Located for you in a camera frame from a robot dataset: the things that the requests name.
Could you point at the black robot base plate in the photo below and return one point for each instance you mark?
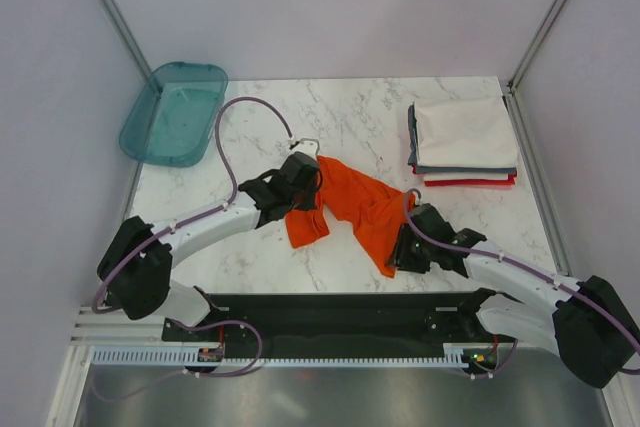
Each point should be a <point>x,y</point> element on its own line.
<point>339,324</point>

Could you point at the white slotted cable duct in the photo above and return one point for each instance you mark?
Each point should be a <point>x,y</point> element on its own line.
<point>448,356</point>

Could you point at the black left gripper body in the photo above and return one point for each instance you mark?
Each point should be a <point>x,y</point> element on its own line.
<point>304,200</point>

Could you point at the white folded t shirt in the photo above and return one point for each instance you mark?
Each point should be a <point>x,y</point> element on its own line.
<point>465,133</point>

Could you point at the right aluminium frame post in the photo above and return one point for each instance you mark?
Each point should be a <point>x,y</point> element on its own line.
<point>548,22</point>

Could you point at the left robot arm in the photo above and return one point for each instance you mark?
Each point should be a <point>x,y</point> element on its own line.
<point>136,269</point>

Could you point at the teal plastic bin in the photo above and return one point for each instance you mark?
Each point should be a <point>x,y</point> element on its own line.
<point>171,121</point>

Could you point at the orange t shirt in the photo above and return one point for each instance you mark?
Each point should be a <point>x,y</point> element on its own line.
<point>374,210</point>

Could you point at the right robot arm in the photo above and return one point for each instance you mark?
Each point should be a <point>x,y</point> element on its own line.
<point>583,322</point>

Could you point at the left aluminium frame post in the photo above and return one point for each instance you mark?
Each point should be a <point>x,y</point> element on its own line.
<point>126,35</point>

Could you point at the aluminium frame post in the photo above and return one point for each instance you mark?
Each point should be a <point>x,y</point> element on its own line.
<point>548,22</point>
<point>126,35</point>

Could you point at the right aluminium side rail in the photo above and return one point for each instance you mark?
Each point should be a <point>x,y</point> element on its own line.
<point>537,179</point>

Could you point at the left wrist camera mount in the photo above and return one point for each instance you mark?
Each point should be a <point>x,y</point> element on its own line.
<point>305,145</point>

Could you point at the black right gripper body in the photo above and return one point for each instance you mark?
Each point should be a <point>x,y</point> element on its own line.
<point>411,253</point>

